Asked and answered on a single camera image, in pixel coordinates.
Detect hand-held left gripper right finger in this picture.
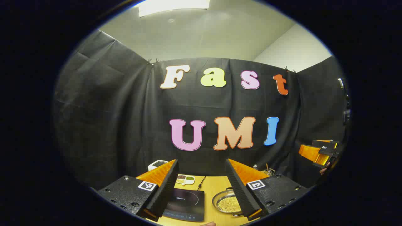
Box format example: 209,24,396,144
225,159,310,222

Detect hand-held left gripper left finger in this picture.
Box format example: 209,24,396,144
96,159,179,222

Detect steel pot with black handles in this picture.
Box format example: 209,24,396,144
212,187,244,218

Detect pile of soybeans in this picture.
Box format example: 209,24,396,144
217,194,242,213

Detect black induction cooktop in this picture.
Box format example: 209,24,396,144
163,188,205,222

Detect white divided dish of beans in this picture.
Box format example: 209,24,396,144
177,175,195,186

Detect white kitchen appliance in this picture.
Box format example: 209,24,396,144
148,160,169,171

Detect ceiling light panel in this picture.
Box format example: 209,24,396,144
138,0,211,17

